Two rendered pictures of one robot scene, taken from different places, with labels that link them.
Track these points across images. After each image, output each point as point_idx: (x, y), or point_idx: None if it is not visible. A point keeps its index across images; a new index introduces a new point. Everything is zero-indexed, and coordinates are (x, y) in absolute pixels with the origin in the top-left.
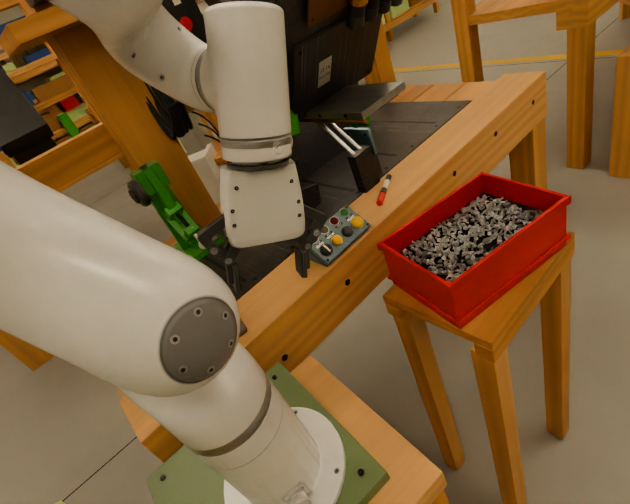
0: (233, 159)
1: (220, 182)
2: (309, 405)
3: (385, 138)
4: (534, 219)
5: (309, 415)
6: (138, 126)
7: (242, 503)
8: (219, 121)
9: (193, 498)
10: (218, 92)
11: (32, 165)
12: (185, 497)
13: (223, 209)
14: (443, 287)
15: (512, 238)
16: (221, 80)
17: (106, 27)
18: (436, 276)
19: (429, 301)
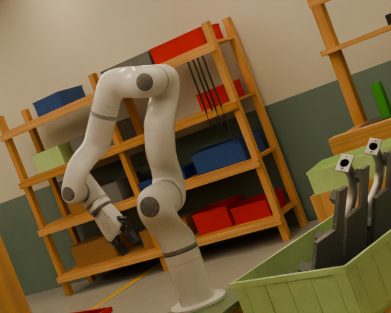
0: (109, 199)
1: (110, 208)
2: (169, 312)
3: None
4: (73, 312)
5: (174, 307)
6: None
7: (214, 297)
8: (99, 191)
9: (218, 307)
10: (95, 184)
11: None
12: (218, 308)
13: (118, 214)
14: (108, 311)
15: (84, 310)
16: (94, 181)
17: (108, 149)
18: (102, 310)
19: None
